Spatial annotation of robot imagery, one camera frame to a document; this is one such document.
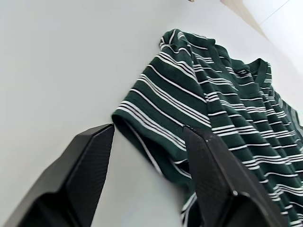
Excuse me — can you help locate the green white striped T-shirt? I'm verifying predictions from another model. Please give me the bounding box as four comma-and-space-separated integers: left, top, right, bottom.
111, 28, 303, 227

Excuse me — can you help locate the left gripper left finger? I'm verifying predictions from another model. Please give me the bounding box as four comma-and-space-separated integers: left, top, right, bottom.
1, 123, 116, 227

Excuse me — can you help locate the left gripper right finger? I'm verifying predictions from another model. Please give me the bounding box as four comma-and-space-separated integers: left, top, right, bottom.
182, 125, 290, 227

